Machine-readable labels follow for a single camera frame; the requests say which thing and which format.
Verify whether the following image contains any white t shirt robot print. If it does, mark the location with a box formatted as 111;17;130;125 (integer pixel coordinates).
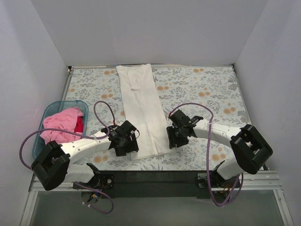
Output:
116;64;175;161

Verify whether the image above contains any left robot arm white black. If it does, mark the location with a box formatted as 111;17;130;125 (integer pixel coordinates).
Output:
32;121;139;191

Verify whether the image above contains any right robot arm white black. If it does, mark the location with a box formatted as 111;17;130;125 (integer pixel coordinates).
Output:
167;110;273;187

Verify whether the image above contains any red garment in basket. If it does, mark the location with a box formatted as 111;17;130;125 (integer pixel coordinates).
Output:
74;117;84;133

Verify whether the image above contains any floral table cloth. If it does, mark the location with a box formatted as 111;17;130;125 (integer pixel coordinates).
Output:
65;66;250;170

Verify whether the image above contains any pink t shirt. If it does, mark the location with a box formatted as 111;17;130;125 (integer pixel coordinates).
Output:
40;107;83;144

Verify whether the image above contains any teal plastic basket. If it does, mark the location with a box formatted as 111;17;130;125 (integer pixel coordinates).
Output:
32;100;89;159

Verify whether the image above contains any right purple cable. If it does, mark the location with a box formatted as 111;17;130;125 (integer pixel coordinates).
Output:
168;103;244;207

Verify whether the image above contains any purple cable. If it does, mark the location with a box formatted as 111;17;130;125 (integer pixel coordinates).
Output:
168;103;244;207
19;101;114;214

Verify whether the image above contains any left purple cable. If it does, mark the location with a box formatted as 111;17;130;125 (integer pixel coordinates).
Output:
19;101;114;214

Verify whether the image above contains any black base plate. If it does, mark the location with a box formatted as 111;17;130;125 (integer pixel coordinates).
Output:
82;170;210;199

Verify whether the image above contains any aluminium frame rail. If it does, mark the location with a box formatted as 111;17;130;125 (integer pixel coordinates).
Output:
21;171;293;226

